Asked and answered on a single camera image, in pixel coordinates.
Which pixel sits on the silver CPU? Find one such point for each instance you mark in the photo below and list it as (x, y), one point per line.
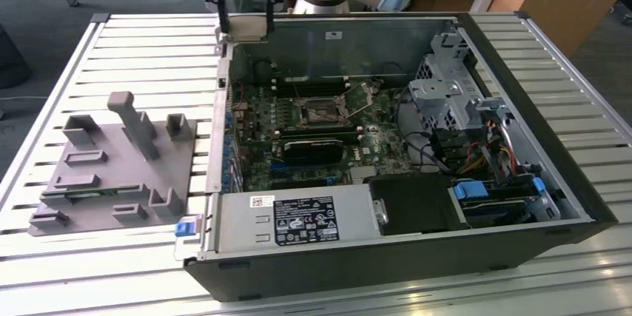
(250, 27)

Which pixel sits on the CPU socket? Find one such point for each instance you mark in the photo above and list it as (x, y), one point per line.
(320, 112)

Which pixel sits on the black RAM slot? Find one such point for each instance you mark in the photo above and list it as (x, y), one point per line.
(316, 131)
(316, 137)
(320, 82)
(320, 92)

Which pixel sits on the black graphics card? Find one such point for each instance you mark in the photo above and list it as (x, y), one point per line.
(311, 151)

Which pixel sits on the silver drive cage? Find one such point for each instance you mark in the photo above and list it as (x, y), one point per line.
(435, 90)

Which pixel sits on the green motherboard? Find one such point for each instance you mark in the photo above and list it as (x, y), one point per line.
(380, 146)

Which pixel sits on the silver chipset heatsink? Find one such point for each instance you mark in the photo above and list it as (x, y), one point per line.
(363, 174)

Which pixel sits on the grey parts rack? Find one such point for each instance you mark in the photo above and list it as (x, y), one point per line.
(119, 183)

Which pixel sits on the green RAM stick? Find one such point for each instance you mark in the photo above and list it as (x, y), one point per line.
(110, 192)

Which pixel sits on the grey power supply unit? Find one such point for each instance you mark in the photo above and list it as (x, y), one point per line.
(236, 227)

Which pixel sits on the blue case latch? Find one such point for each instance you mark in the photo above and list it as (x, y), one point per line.
(183, 229)

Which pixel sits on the blue disk carrier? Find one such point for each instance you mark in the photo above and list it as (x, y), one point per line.
(470, 190)

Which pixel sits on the black hard disk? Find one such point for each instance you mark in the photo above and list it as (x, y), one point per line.
(494, 214)

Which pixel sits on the blue plastic clip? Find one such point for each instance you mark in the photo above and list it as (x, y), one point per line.
(539, 186)

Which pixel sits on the black PC case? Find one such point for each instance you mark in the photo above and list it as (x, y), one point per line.
(346, 275)

